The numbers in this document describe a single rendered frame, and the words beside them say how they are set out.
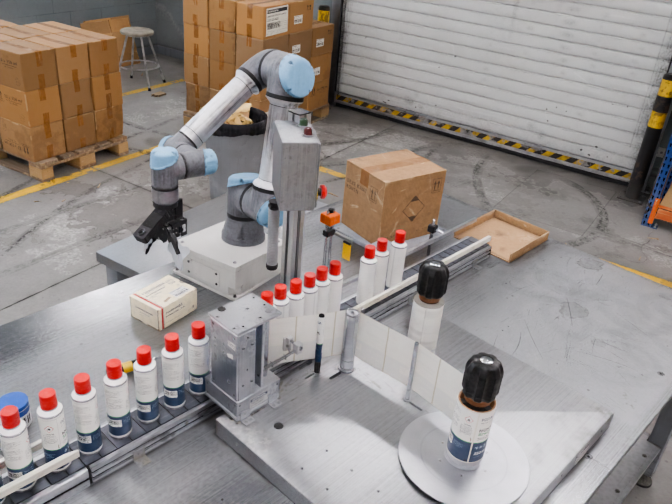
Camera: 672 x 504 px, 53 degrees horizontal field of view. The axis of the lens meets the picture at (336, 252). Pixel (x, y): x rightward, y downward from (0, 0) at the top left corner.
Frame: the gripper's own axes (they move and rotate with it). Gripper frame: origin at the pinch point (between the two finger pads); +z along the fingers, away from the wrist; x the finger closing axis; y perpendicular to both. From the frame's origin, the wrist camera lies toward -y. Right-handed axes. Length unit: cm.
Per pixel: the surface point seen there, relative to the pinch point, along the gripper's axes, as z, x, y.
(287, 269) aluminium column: -1.7, -31.4, 20.6
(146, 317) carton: 15.0, -0.9, -7.5
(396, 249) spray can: -4, -52, 51
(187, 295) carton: 10.6, -6.1, 4.3
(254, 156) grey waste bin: 58, 137, 213
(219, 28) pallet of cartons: 2, 250, 303
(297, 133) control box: -47, -37, 13
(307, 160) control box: -42, -43, 10
